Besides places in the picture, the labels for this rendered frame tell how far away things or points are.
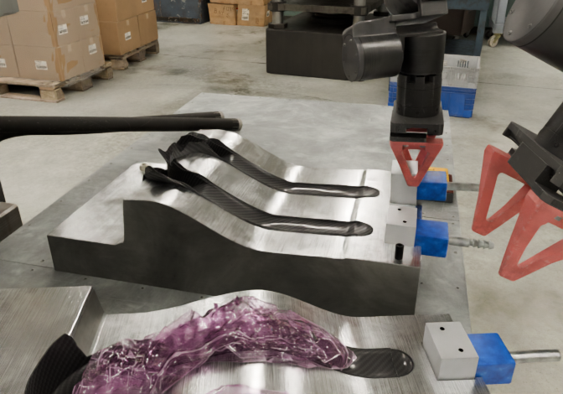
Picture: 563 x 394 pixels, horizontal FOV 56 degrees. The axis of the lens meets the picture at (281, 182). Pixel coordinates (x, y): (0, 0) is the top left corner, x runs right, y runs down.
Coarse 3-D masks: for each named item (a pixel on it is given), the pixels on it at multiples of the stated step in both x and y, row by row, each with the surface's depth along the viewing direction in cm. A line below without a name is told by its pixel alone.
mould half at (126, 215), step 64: (128, 192) 84; (192, 192) 70; (256, 192) 77; (384, 192) 78; (64, 256) 74; (128, 256) 71; (192, 256) 68; (256, 256) 66; (320, 256) 64; (384, 256) 63
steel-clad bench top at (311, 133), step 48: (240, 96) 151; (144, 144) 119; (288, 144) 119; (336, 144) 119; (384, 144) 118; (96, 192) 98; (0, 288) 72; (96, 288) 72; (144, 288) 72; (432, 288) 72
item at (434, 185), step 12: (396, 168) 74; (396, 180) 73; (432, 180) 73; (444, 180) 73; (396, 192) 74; (408, 192) 74; (420, 192) 74; (432, 192) 73; (444, 192) 73; (408, 204) 74
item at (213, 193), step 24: (192, 144) 79; (216, 144) 83; (168, 168) 75; (240, 168) 81; (216, 192) 73; (288, 192) 79; (312, 192) 80; (336, 192) 80; (360, 192) 79; (240, 216) 71; (264, 216) 73; (288, 216) 72
